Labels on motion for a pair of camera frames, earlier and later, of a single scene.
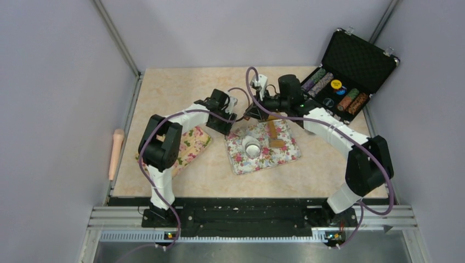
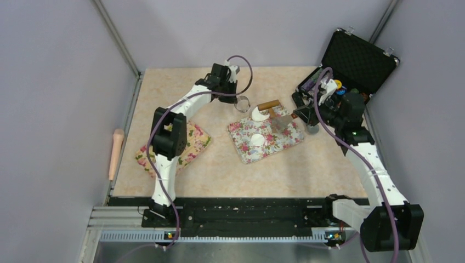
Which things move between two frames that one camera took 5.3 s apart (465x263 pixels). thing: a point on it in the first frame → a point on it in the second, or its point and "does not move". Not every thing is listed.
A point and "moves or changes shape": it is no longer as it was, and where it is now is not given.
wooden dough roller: x=274 y=141 moves or changes shape
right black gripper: x=254 y=111 → x=321 y=107
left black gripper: x=224 y=129 → x=231 y=99
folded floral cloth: x=193 y=140 does not move
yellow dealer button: x=336 y=84 does not move
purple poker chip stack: x=308 y=85 does not move
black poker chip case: x=352 y=68 does not move
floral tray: x=254 y=147 moves or changes shape
